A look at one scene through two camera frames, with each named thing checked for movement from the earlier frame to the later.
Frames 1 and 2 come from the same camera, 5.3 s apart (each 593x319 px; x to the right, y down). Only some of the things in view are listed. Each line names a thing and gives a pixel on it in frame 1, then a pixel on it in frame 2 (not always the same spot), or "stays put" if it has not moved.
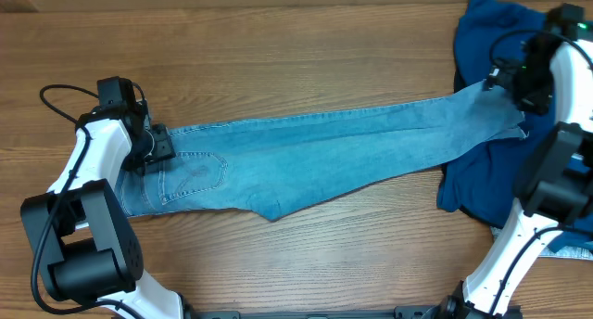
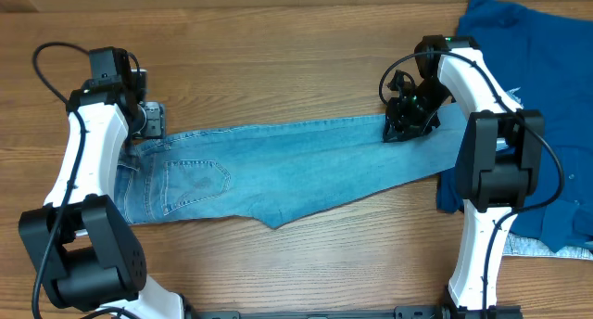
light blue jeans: x=280 y=167 stays put
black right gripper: x=501 y=76 → x=403 y=126
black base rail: x=409 y=312 stays put
